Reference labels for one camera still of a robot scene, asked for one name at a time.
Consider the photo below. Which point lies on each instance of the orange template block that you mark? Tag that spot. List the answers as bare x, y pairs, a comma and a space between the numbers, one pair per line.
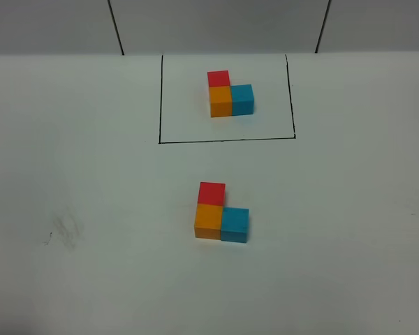
221, 103

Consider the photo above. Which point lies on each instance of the blue template block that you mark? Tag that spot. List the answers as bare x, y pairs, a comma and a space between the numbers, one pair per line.
243, 99

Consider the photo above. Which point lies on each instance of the red template block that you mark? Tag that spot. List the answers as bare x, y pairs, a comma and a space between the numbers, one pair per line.
219, 78

